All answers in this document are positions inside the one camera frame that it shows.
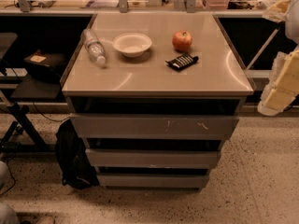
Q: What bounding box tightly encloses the black backpack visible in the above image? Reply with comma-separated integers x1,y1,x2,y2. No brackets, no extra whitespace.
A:
55,119,99,189

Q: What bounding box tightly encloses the red apple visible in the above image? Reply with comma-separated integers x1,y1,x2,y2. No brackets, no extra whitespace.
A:
172,30,192,52

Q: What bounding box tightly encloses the grey drawer cabinet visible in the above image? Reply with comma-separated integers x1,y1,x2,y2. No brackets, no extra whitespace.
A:
63,12,253,177

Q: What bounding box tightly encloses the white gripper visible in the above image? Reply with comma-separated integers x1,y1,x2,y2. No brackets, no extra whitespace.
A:
262,0,299,97

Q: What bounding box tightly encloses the grey middle drawer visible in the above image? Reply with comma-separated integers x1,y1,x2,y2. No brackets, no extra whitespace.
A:
86,149,221,168

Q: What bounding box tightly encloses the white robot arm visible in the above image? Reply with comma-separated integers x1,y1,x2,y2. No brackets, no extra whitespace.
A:
258,0,299,116

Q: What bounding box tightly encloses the grey top drawer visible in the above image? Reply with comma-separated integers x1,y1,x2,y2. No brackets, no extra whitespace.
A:
71,114,238,140

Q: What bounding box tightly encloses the white bowl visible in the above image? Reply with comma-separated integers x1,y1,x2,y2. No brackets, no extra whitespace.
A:
112,33,152,58

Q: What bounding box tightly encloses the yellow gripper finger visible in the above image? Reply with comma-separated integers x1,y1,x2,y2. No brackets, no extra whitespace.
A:
257,87,295,116

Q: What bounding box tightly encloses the black box with label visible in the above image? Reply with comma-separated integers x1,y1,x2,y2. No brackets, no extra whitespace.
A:
23,50,68,84

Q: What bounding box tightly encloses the grey bottom drawer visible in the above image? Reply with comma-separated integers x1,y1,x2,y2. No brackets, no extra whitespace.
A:
98,175,209,189

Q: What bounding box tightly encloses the black side table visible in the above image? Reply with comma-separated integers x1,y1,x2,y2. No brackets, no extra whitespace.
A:
1,68,65,152

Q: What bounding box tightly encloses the black snack bar wrapper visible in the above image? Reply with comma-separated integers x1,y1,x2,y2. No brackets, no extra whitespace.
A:
166,52,199,72

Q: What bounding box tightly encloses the grey drawer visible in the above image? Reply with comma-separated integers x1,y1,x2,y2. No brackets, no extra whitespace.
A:
71,114,238,140
98,175,209,189
86,149,221,168

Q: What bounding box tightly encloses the white leaning pole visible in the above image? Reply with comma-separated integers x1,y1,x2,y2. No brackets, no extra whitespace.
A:
245,28,280,70

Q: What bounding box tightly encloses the clear plastic water bottle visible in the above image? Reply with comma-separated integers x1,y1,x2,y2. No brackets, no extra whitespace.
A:
81,29,107,67

